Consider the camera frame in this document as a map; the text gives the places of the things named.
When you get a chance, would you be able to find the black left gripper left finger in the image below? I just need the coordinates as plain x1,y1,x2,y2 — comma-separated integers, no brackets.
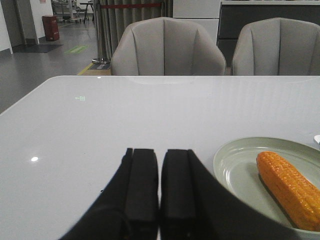
62,148,159,240

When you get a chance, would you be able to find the left grey upholstered chair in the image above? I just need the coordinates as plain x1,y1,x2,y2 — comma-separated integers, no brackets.
110,17,226,76

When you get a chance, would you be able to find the red bin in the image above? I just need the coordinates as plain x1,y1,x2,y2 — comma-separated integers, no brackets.
42,15,60,41

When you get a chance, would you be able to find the pale green plate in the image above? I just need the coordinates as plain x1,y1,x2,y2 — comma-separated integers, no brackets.
213,137,320,240

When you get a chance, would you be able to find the orange corn cob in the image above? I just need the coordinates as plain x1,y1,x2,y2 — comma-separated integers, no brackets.
256,151,320,232

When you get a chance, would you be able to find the chrome stanchion post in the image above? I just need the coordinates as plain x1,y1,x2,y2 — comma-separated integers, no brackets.
92,0,110,64

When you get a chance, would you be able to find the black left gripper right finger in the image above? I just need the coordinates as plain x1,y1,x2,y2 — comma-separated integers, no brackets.
160,149,300,240

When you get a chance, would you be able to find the red barrier belt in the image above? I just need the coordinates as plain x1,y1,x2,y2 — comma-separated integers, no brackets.
100,2,163,9

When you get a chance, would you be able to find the right grey upholstered chair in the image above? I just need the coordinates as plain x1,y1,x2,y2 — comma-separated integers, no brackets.
231,17,320,76

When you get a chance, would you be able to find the dark grey counter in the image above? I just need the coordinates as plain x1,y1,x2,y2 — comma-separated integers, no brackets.
217,0,320,51

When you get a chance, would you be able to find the white drawer cabinet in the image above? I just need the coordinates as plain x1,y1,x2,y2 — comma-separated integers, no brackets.
172,0,222,48

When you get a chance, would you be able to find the grey upholstered chair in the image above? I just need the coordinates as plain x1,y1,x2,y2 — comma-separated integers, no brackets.
231,17,320,76
110,17,226,76

